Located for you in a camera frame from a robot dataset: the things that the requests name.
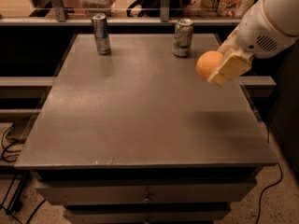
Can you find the clear plastic container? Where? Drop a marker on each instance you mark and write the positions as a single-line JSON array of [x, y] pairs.
[[97, 6]]

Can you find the grey drawer cabinet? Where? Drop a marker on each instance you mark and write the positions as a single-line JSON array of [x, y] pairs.
[[140, 115]]

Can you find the black bag behind glass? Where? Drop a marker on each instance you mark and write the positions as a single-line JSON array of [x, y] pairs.
[[152, 8]]

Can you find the upper grey drawer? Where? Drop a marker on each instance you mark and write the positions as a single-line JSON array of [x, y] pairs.
[[95, 193]]

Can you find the orange fruit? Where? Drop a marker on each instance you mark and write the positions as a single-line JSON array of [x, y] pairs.
[[207, 63]]

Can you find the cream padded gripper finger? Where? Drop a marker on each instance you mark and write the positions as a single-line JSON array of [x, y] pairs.
[[233, 64], [230, 42]]

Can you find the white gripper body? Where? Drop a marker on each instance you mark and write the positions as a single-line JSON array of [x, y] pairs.
[[257, 32]]

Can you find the white green soda can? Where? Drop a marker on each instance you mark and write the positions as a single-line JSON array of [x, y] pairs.
[[183, 38]]

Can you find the lower grey drawer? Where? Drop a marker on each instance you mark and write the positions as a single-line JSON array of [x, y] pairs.
[[141, 216]]

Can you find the silver blue redbull can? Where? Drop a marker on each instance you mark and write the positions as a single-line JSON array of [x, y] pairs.
[[100, 31]]

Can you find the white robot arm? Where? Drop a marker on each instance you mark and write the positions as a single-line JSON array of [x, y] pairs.
[[266, 29]]

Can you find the grey drawer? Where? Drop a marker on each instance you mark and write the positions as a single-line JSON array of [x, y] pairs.
[[95, 193], [141, 216]]

